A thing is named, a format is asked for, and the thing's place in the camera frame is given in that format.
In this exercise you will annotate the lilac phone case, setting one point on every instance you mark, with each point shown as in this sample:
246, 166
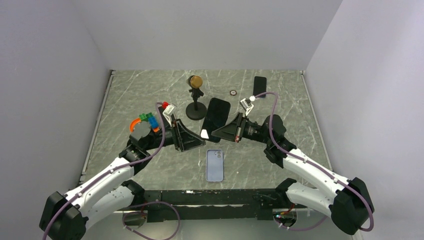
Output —
214, 165

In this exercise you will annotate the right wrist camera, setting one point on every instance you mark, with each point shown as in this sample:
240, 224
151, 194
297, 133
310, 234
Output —
247, 104

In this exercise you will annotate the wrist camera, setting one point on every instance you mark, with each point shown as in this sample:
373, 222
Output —
247, 104
168, 111

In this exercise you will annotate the blue smartphone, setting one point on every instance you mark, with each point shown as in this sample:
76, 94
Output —
259, 86

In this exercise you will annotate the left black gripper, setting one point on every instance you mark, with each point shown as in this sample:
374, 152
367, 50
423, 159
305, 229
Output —
184, 139

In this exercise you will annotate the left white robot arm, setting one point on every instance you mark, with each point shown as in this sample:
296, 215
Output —
68, 216

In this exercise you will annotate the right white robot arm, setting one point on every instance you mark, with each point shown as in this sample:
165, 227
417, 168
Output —
346, 201

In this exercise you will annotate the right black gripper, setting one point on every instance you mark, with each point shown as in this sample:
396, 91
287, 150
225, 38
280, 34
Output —
232, 131

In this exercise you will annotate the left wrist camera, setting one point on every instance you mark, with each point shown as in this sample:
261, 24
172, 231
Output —
168, 111

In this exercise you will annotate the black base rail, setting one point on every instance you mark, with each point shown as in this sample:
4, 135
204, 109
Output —
212, 204

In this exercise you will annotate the orange toy with blocks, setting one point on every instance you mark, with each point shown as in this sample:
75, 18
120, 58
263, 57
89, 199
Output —
148, 118

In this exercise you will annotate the black phone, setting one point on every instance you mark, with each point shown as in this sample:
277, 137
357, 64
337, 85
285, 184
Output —
216, 117

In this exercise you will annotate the black stand with gold disc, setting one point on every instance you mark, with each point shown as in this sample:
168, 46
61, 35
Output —
195, 110

